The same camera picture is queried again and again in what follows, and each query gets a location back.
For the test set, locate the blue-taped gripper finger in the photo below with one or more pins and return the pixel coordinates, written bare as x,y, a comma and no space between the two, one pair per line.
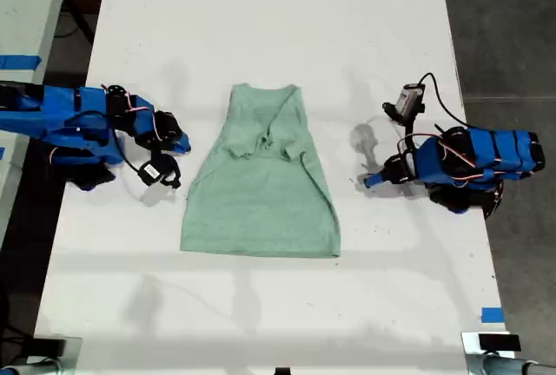
379,178

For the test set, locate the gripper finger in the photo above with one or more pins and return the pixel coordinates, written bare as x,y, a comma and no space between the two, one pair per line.
183,142
168,149

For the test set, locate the pale green T-shirt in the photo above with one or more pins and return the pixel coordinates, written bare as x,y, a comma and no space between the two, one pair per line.
260,192

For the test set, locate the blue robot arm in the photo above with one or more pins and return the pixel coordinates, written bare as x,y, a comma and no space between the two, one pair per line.
499,153
56,119

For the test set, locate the long blue tape strip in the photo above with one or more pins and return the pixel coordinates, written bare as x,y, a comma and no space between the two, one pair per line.
19,61

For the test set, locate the square blue tape piece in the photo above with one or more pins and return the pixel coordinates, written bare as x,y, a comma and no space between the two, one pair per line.
492,314

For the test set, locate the white side table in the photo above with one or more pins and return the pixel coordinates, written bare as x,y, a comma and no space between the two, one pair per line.
26,10

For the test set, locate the metal table clamp plate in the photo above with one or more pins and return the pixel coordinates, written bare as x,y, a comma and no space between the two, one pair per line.
56,346
491,342

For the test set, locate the small black box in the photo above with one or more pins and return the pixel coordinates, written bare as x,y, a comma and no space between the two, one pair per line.
282,371

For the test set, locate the grey metal pipe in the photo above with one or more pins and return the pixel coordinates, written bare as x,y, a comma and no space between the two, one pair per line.
512,366

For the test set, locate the black camera stalk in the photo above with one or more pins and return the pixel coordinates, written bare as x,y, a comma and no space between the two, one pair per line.
171,164
410,125

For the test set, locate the black camera box white label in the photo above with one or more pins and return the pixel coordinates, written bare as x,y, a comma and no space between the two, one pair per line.
150,172

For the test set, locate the silver black camera box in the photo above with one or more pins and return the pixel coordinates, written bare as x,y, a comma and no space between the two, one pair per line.
407,99

